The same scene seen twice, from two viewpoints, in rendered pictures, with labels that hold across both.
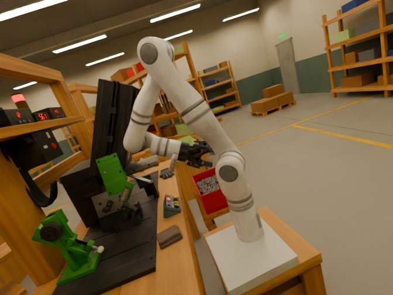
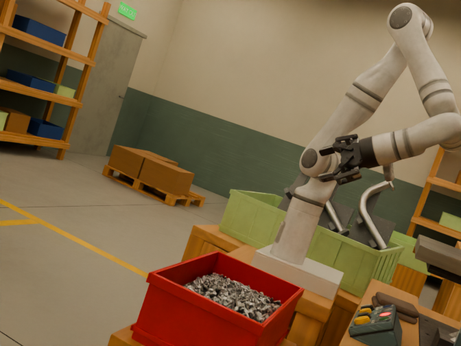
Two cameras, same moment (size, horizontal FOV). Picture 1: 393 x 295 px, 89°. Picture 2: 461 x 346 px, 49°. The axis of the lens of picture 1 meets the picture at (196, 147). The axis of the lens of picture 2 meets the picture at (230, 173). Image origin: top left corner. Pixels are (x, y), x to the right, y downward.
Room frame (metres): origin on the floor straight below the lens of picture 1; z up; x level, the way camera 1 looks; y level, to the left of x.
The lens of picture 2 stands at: (2.01, 0.30, 1.19)
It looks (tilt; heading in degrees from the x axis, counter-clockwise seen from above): 5 degrees down; 205
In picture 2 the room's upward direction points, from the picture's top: 19 degrees clockwise
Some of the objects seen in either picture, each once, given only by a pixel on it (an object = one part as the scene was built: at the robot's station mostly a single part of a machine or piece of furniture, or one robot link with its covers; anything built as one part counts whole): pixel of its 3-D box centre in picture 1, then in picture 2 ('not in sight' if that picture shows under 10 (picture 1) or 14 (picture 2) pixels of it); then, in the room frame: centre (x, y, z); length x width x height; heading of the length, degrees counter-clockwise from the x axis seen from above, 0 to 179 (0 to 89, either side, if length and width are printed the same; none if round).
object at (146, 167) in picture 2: not in sight; (157, 176); (-3.85, -3.44, 0.22); 1.20 x 0.81 x 0.44; 87
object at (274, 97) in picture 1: (271, 99); not in sight; (6.74, -2.89, 0.37); 1.20 x 0.80 x 0.74; 100
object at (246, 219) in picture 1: (244, 215); (298, 230); (0.63, -0.08, 0.98); 0.09 x 0.09 x 0.17; 4
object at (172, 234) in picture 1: (169, 236); (394, 306); (0.74, 0.23, 0.92); 0.10 x 0.08 x 0.03; 106
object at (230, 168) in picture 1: (233, 177); (317, 177); (0.62, -0.09, 1.14); 0.09 x 0.09 x 0.17; 65
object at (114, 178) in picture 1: (114, 172); not in sight; (1.08, 0.47, 1.17); 0.13 x 0.12 x 0.20; 5
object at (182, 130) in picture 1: (159, 115); not in sight; (4.54, 0.55, 1.19); 2.30 x 0.55 x 2.39; 43
